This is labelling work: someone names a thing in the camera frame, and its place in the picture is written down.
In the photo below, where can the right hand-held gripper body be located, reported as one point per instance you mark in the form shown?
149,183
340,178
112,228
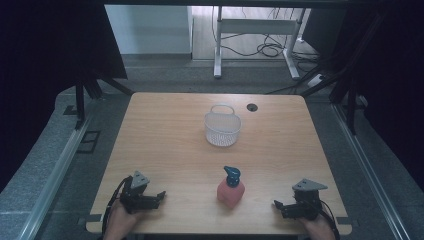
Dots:
308,200

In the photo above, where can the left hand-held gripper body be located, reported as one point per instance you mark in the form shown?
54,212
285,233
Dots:
135,196

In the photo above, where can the pink soap bottle blue pump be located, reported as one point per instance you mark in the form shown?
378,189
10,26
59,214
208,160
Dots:
230,191

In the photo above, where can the white perforated plastic basket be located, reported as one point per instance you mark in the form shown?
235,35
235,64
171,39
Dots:
222,130

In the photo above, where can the person's left hand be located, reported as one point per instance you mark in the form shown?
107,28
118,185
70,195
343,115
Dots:
120,221

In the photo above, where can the person's right hand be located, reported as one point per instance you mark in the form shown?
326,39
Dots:
318,228

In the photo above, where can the black metal stand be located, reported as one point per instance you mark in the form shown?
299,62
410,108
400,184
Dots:
83,90
346,90

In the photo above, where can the white power strip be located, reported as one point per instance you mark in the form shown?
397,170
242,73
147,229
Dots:
315,80

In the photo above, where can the black curtain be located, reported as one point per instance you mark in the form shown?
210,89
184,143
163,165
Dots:
383,66
50,66

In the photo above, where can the aluminium rail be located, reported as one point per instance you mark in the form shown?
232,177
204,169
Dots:
56,180
366,173

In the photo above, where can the white metal desk frame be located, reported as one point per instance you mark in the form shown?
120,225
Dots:
256,26

